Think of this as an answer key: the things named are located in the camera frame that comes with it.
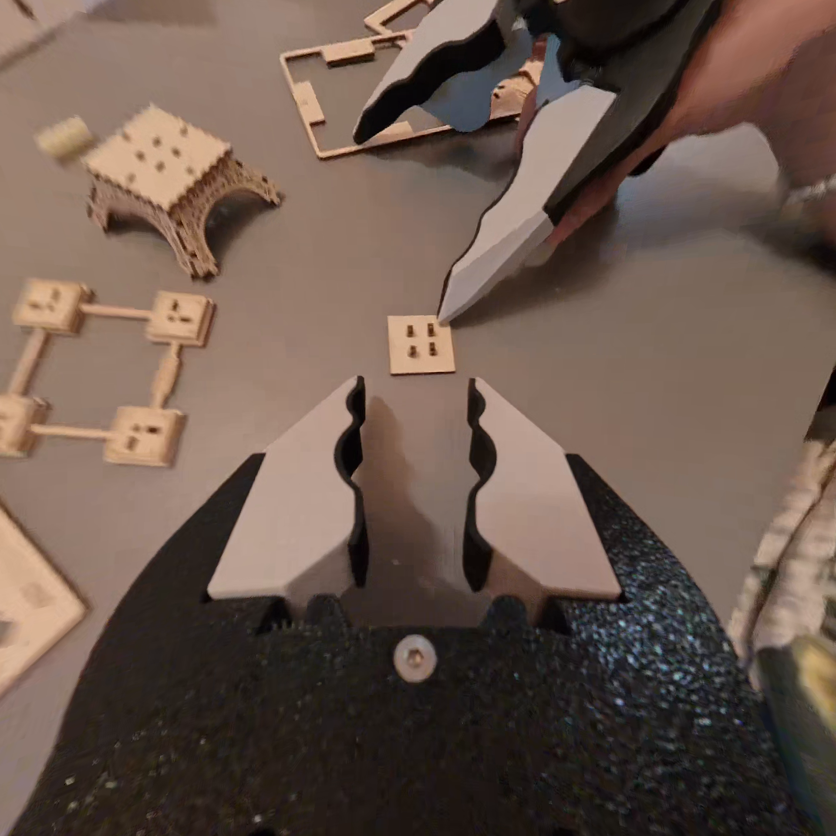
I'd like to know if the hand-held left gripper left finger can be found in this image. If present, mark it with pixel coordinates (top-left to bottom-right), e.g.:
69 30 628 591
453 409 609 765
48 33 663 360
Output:
208 375 370 621

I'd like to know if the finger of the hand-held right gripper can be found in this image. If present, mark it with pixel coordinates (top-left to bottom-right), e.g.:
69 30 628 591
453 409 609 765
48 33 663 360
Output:
353 0 543 146
438 84 620 324

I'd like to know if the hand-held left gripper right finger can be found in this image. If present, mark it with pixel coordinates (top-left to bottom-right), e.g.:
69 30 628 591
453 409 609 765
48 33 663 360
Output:
464 377 623 627

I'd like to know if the small slotted wooden square plate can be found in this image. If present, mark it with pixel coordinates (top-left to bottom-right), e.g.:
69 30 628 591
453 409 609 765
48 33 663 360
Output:
387 315 456 376

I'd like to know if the person's right hand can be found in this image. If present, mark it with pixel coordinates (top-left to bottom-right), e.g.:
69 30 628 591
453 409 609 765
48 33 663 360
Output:
545 0 836 248

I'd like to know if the numbered wooden parts sheet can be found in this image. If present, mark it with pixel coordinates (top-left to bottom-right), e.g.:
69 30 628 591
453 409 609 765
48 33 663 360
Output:
364 0 435 35

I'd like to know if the pale textured cloth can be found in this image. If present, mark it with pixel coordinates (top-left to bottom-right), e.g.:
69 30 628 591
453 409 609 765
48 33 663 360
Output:
725 385 836 654

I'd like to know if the wooden sheet with curved parts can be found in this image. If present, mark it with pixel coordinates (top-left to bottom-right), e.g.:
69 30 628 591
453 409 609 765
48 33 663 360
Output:
0 503 89 696

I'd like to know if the wooden arched tower base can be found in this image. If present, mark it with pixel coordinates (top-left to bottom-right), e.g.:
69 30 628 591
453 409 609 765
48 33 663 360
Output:
84 103 283 282

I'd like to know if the dark green object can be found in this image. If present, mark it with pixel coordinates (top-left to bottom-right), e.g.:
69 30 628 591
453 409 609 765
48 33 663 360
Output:
756 632 836 836

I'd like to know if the pale wax cylinder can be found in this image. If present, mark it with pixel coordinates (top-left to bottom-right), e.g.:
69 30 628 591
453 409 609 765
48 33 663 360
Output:
34 116 95 161

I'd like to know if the empty wooden sheet frame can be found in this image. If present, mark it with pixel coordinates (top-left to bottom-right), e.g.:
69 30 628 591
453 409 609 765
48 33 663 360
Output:
280 29 543 161

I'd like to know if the wooden four-pad square frame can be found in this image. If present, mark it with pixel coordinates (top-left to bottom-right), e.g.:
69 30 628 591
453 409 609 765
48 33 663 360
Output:
0 277 216 468

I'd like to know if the silver bracelet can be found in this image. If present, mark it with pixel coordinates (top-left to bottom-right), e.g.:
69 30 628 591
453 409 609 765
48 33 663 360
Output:
780 173 836 219

